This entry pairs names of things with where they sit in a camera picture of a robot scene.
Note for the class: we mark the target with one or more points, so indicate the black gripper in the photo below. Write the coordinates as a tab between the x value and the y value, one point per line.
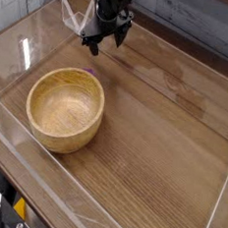
97	29

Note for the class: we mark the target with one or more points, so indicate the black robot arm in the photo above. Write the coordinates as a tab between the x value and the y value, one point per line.
110	17

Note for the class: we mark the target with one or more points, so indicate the purple eggplant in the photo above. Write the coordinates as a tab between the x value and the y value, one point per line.
91	71

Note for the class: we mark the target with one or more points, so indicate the brown wooden bowl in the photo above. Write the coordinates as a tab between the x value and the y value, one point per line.
65	108

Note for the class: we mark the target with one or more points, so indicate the clear acrylic tray walls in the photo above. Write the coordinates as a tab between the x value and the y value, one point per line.
160	157

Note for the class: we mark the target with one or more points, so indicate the black device with yellow label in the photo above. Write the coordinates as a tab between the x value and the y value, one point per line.
13	215

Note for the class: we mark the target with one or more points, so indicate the clear acrylic corner bracket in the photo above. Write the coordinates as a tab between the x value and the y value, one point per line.
76	21

